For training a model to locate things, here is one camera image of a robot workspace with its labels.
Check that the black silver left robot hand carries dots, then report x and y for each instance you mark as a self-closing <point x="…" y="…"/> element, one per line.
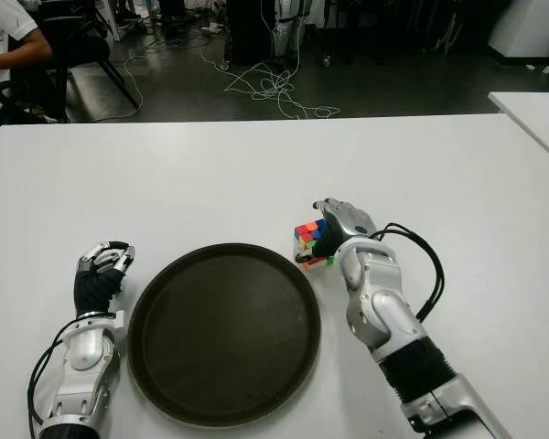
<point x="91" y="288"/>

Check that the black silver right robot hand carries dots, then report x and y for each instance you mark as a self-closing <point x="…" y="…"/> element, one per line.
<point x="347" y="224"/>

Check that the multicoloured Rubik's cube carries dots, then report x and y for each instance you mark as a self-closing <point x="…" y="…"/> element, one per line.
<point x="308" y="231"/>

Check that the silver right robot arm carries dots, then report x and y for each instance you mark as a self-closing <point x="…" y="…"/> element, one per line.
<point x="375" y="283"/>

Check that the dark brown round plate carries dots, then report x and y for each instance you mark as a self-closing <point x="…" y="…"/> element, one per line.
<point x="224" y="334"/>

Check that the black cabinet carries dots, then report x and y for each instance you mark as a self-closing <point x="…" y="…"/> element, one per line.
<point x="249" y="32"/>

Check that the white side table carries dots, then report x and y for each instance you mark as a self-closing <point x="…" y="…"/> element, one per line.
<point x="535" y="114"/>

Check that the black chair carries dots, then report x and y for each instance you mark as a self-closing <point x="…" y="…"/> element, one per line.
<point x="73" y="46"/>

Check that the white cabinet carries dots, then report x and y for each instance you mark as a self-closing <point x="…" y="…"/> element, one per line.
<point x="526" y="27"/>

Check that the seated person in white shirt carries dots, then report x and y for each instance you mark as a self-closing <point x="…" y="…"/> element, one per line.
<point x="0" y="36"/>

